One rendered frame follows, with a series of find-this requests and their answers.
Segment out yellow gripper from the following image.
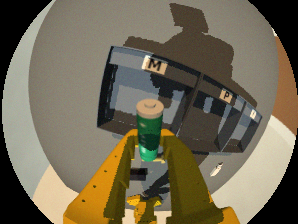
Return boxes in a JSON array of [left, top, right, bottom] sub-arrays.
[[63, 129, 240, 224]]

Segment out green battery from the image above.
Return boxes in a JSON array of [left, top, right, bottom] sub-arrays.
[[136, 99, 164, 162]]

